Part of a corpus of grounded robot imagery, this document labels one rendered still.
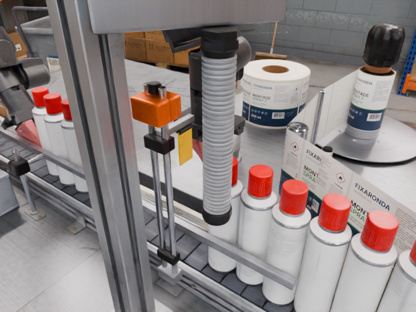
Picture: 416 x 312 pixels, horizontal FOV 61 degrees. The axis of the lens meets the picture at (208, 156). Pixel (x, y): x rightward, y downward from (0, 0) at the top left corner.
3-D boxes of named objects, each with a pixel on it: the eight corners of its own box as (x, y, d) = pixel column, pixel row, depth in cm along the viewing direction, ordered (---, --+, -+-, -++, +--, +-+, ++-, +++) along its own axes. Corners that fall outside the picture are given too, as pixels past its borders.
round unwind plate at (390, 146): (429, 130, 102) (431, 126, 101) (410, 180, 81) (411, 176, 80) (326, 105, 117) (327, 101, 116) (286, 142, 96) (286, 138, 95)
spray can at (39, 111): (76, 171, 84) (57, 88, 73) (55, 180, 81) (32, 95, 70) (66, 163, 87) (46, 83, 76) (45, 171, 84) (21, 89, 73)
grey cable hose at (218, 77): (237, 215, 41) (247, 27, 30) (220, 232, 39) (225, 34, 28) (212, 203, 43) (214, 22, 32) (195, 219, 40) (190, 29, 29)
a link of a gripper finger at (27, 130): (69, 138, 83) (46, 103, 82) (41, 150, 78) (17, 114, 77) (59, 147, 88) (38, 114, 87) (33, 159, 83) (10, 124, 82)
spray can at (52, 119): (88, 177, 81) (70, 94, 71) (70, 189, 78) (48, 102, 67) (74, 171, 84) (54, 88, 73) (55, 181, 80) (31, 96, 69)
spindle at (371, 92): (382, 130, 99) (413, 23, 84) (374, 143, 93) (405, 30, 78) (350, 122, 103) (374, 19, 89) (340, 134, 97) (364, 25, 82)
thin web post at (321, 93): (314, 162, 87) (328, 90, 77) (311, 166, 86) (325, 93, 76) (307, 160, 88) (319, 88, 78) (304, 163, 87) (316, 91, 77)
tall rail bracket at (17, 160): (62, 202, 82) (44, 140, 73) (33, 219, 77) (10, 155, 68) (53, 197, 83) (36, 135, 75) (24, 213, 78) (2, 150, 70)
